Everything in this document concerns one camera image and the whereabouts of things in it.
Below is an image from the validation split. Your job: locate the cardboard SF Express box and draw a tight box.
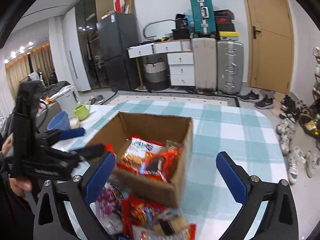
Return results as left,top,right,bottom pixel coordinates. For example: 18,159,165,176
88,112,193,207

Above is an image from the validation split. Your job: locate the white chip bag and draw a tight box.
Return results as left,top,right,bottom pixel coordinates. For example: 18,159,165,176
121,136,165,167

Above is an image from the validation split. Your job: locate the red triangular snack bag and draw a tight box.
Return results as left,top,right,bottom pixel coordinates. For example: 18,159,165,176
121,194,167,237

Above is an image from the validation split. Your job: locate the person's left hand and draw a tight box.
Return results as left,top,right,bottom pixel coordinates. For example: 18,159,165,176
1,135,33,202

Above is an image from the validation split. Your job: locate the blue plastic bowl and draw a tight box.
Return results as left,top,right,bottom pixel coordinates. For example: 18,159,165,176
47,111,71,131

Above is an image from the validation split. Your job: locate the green watering can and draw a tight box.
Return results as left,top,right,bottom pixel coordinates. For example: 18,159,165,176
74,102,91,121

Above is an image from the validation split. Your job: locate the red snack packet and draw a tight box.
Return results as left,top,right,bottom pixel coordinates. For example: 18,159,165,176
117,146,183,183

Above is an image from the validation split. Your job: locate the white sneakers pile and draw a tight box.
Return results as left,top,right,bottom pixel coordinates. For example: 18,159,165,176
276,115,319,184

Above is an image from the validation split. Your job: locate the woven laundry basket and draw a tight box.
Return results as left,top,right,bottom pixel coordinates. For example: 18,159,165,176
144,57,170,91

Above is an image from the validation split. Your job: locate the checked teal tablecloth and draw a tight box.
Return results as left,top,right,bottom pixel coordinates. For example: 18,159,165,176
55,99,287,239

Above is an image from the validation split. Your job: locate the black sneaker pair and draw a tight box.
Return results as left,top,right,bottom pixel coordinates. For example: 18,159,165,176
239,90,274,109

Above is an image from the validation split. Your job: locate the black refrigerator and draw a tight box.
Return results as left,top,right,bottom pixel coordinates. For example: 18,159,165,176
97,12,140,92

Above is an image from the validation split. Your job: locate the dark glass cabinet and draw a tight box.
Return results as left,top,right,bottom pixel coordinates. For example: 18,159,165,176
75,0,114,89

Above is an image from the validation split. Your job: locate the white drawer desk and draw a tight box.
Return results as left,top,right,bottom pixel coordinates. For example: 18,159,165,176
127,39,195,87

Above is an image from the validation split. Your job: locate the beige suitcase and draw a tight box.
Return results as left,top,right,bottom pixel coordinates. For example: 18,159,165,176
193,38,217,90

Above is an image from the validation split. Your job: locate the silver aluminium suitcase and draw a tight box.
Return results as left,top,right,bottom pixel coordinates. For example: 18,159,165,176
217,41,244,95

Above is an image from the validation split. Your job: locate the teal suitcase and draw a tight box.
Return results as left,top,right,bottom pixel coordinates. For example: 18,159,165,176
190,0,216,38

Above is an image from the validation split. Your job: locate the stack of shoe boxes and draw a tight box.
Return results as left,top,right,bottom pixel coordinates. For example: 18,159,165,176
214,9,239,41

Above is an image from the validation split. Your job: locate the wooden door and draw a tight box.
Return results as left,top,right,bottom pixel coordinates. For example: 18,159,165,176
244,0,294,94

